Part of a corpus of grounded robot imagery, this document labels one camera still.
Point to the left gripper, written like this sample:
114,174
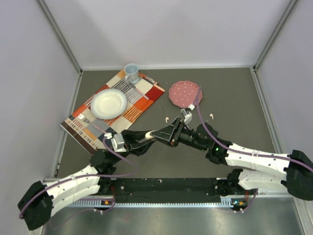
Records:
135,147

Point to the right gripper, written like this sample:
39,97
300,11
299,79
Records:
171,133

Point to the beige earbuds charging case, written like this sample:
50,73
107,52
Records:
148,136

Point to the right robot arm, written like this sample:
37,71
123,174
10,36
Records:
253,168

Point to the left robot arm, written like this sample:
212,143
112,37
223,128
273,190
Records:
42,201

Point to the pink dotted plate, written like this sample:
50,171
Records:
183,93

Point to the white bowl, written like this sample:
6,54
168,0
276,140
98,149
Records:
108,104

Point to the patchwork placemat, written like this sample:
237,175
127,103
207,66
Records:
89,137

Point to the light blue cup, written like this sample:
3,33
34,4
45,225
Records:
131,71

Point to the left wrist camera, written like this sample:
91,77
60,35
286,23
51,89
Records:
114,142

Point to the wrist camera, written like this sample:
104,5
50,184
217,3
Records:
114,142
187,113

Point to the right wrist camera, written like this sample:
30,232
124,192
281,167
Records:
187,113

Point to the knife with pink handle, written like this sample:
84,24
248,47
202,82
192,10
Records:
136,89

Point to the fork with pink handle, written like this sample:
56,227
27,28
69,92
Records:
86,120

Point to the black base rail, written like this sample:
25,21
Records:
171,190

